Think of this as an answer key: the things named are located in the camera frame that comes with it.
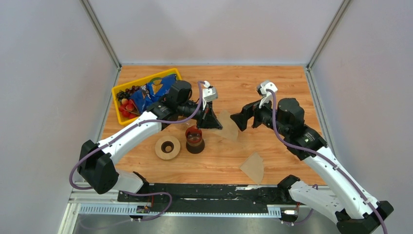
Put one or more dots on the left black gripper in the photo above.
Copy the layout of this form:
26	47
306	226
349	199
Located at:
207	119

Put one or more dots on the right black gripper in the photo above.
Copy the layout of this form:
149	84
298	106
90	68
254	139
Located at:
240	119

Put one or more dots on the brown paper filter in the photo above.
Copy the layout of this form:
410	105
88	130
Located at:
253	167
229	128

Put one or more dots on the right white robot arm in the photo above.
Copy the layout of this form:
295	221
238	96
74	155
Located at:
351	208

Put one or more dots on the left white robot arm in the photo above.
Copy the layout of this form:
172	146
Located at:
97	160

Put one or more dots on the brown glass dripper on base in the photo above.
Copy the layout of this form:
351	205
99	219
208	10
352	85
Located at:
194	140

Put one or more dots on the blue chips bag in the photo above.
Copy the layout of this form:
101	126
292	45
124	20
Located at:
152	91

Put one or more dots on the red strawberries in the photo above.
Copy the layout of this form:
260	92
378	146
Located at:
127	109

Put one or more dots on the yellow plastic basket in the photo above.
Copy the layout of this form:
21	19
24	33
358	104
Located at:
137	82

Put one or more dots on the dark grapes bunch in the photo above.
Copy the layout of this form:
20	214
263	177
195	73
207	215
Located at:
126	94

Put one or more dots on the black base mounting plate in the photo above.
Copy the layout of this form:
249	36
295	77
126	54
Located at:
210	198

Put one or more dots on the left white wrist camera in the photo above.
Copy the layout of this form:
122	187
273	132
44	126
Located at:
209	94

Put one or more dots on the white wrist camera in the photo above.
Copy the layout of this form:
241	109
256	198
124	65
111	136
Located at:
265	90
209	94

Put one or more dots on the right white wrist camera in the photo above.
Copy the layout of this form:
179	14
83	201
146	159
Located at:
265	90

